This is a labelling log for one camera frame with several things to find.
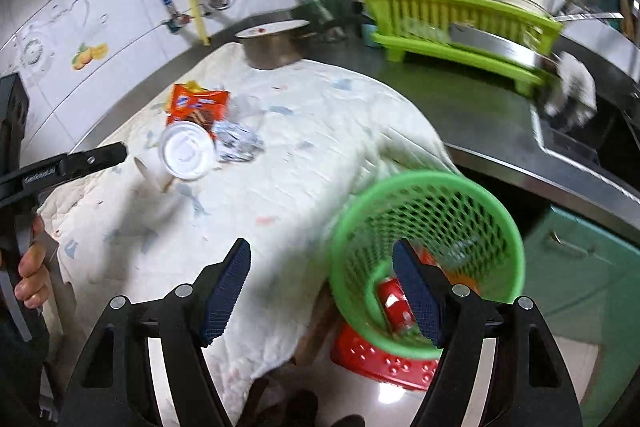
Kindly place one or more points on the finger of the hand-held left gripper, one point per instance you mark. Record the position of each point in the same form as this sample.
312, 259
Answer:
85, 162

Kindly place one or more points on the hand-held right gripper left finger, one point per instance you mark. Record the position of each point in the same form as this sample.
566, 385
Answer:
225, 292

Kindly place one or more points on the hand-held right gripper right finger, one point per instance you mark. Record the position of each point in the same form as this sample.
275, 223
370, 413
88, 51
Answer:
417, 292

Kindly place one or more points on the white round cup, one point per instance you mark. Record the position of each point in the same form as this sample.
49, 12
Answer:
187, 152

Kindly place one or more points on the green mesh basket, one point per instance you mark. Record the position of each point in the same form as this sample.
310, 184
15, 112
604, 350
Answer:
425, 179

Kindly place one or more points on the person's left forearm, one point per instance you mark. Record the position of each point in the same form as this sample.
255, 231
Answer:
20, 357

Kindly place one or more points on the person's left hand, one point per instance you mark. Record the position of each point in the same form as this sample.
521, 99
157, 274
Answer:
32, 277

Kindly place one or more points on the red soda can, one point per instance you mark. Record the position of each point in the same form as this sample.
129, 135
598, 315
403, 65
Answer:
392, 302

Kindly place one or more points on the orange packet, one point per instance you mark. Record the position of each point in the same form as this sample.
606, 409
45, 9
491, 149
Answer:
462, 279

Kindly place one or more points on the red plastic stool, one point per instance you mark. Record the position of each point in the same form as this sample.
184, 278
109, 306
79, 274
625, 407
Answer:
370, 357

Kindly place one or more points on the orange snack wrapper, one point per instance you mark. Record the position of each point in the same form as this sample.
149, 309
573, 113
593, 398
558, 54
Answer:
195, 104

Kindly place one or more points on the crumpled silver foil wrapper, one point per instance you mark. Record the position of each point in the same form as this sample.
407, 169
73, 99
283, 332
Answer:
237, 142

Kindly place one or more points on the white printed cloth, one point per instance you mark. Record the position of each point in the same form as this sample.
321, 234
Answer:
300, 157

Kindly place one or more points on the water valve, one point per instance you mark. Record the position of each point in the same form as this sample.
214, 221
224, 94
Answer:
177, 23

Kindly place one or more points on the clear plastic wrapper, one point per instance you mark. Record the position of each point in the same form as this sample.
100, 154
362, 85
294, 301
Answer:
245, 109

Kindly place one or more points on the green cabinet door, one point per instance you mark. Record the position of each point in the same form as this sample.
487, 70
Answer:
590, 287

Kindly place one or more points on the steel pot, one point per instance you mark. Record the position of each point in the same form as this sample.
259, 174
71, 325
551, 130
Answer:
270, 52

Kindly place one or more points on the steel sink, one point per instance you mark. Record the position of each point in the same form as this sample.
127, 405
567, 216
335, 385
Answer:
600, 132

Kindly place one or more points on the teal cup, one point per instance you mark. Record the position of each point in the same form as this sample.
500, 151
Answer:
372, 37

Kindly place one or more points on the steel cleaver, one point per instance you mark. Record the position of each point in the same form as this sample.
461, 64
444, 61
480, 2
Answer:
490, 42

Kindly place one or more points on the white rag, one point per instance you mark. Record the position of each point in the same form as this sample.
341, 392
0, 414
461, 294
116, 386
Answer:
575, 82

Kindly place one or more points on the green dish rack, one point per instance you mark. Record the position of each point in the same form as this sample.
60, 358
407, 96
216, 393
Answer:
425, 12

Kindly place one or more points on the dark green scrubber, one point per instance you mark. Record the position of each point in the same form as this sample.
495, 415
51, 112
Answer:
325, 7

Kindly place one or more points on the fruit wall sticker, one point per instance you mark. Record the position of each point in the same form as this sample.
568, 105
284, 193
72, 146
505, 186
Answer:
87, 56

